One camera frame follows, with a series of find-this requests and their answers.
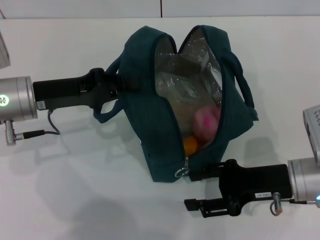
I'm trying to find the right arm dark cable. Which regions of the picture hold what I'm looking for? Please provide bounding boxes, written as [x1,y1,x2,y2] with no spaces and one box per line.
[269,191,317,217]

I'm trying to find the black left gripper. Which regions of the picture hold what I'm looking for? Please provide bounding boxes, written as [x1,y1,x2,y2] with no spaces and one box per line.
[32,67,140,113]

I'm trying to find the pink toy peach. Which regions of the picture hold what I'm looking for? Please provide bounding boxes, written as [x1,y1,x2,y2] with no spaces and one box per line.
[193,104,221,146]

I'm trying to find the metal zipper pull ring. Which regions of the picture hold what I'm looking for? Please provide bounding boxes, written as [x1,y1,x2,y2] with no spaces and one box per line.
[174,156,191,179]

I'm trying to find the left arm dark cable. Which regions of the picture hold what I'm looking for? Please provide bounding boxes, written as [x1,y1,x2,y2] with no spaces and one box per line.
[5,109,61,146]

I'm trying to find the yellow banana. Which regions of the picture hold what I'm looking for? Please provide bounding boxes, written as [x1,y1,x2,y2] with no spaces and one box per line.
[183,135,201,157]

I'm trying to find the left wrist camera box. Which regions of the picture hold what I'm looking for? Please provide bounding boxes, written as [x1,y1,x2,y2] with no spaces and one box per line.
[0,31,12,70]

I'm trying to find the dark teal insulated lunch bag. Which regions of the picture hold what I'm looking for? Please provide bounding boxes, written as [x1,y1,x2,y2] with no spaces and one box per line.
[92,24,259,184]

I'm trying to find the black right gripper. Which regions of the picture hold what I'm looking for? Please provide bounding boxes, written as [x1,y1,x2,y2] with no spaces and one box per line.
[183,159,294,219]

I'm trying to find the arm dark cable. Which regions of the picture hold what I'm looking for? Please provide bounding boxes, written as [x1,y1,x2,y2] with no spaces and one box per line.
[269,191,317,217]
[5,109,61,146]

